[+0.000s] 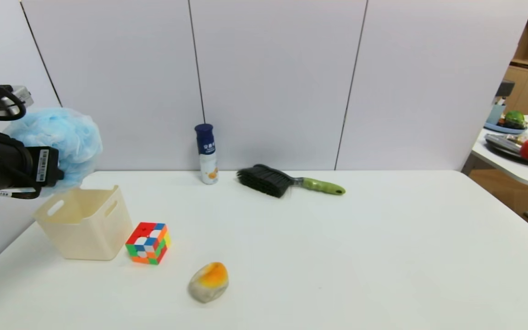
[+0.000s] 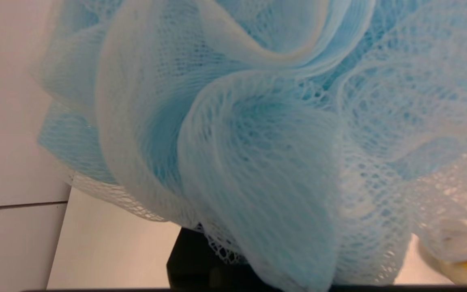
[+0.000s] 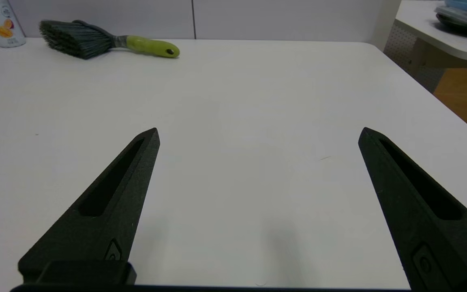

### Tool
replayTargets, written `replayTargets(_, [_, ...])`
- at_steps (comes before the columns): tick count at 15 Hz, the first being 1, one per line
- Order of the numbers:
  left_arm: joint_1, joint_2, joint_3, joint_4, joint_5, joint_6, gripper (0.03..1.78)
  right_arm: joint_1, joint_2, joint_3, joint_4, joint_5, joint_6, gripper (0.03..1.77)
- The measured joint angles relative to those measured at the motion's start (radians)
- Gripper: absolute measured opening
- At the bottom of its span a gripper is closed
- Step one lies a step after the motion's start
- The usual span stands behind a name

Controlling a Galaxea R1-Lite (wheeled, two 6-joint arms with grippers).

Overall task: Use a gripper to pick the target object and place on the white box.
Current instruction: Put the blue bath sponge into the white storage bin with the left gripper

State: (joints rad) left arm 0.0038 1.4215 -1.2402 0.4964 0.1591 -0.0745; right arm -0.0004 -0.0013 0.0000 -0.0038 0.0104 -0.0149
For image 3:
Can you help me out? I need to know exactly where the white side table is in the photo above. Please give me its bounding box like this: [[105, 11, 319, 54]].
[[383, 0, 467, 94]]

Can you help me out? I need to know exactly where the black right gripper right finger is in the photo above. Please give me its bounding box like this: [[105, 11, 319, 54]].
[[358, 127, 467, 292]]

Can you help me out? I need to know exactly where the white spray bottle blue cap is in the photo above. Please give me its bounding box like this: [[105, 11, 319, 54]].
[[0, 0, 27, 48]]

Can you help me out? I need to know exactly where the black oval tray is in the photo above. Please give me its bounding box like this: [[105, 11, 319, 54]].
[[435, 4, 467, 41]]

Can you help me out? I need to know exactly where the black brush green handle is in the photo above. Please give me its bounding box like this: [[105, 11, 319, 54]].
[[39, 19, 180, 60]]

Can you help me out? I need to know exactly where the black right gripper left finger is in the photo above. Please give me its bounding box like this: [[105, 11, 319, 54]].
[[17, 127, 161, 286]]

